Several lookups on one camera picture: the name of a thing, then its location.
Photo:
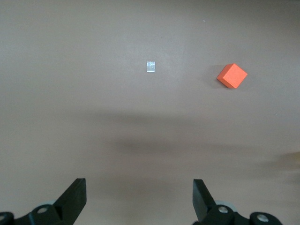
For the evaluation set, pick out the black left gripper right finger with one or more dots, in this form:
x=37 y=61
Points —
x=202 y=204

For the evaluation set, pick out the orange wooden block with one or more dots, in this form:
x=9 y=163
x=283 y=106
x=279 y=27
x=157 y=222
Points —
x=232 y=76

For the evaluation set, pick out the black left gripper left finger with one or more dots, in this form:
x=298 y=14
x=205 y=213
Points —
x=72 y=201

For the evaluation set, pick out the small clear tape piece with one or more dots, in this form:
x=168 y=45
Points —
x=151 y=67

